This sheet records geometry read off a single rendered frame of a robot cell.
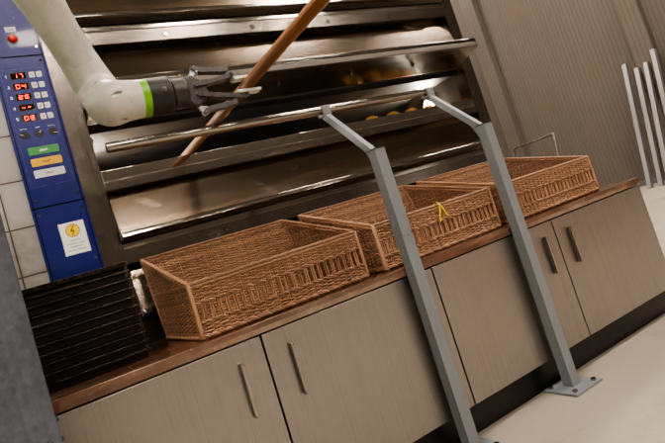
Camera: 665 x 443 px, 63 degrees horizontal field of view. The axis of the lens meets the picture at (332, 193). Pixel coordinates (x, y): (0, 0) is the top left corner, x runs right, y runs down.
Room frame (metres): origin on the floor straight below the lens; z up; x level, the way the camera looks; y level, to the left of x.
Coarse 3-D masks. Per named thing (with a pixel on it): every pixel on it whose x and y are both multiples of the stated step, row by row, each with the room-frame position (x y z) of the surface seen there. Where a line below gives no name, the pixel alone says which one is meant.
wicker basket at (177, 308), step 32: (288, 224) 2.03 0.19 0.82; (320, 224) 1.84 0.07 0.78; (160, 256) 1.82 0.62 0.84; (192, 256) 1.86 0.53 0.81; (224, 256) 1.91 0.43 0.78; (256, 256) 1.97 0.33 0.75; (288, 256) 1.55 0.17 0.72; (320, 256) 1.61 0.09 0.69; (352, 256) 1.73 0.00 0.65; (160, 288) 1.64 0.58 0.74; (192, 288) 1.40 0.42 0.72; (224, 288) 1.44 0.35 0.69; (256, 288) 1.49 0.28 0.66; (288, 288) 1.97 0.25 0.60; (320, 288) 1.59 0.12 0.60; (160, 320) 1.74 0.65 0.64; (192, 320) 1.43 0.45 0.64; (224, 320) 1.43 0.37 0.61
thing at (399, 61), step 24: (432, 48) 2.43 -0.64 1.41; (456, 48) 2.52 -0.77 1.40; (288, 72) 2.07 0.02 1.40; (312, 72) 2.15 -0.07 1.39; (336, 72) 2.24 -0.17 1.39; (360, 72) 2.33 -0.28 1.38; (384, 72) 2.43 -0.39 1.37; (408, 72) 2.54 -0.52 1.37; (432, 72) 2.67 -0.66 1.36; (264, 96) 2.18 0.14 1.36
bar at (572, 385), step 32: (384, 96) 1.97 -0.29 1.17; (416, 96) 2.05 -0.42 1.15; (192, 128) 1.60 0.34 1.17; (224, 128) 1.64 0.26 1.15; (480, 128) 1.89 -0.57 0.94; (384, 160) 1.64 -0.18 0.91; (384, 192) 1.64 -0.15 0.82; (512, 192) 1.88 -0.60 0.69; (512, 224) 1.89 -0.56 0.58; (416, 256) 1.64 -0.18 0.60; (416, 288) 1.64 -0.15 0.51; (544, 288) 1.88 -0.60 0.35; (544, 320) 1.89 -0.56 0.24; (448, 352) 1.64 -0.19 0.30; (448, 384) 1.63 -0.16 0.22; (576, 384) 1.88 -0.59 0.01
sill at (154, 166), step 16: (416, 112) 2.52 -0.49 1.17; (432, 112) 2.57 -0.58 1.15; (352, 128) 2.33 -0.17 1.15; (368, 128) 2.37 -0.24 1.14; (240, 144) 2.06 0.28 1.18; (256, 144) 2.10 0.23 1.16; (272, 144) 2.13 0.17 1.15; (160, 160) 1.91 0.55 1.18; (176, 160) 1.93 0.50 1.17; (192, 160) 1.96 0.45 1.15; (208, 160) 1.99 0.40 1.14; (112, 176) 1.82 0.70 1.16; (128, 176) 1.85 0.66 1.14
